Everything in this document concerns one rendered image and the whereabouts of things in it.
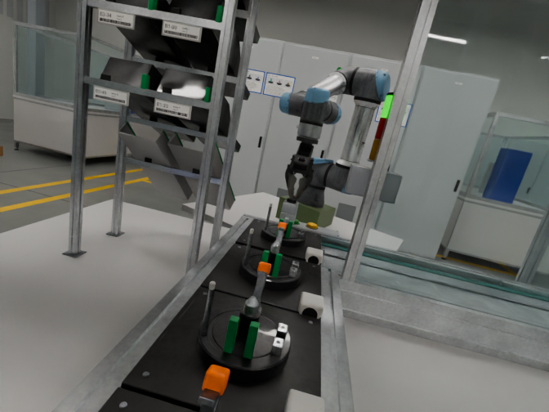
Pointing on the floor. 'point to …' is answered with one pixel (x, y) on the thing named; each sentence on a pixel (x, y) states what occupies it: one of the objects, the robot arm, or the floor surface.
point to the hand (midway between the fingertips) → (293, 198)
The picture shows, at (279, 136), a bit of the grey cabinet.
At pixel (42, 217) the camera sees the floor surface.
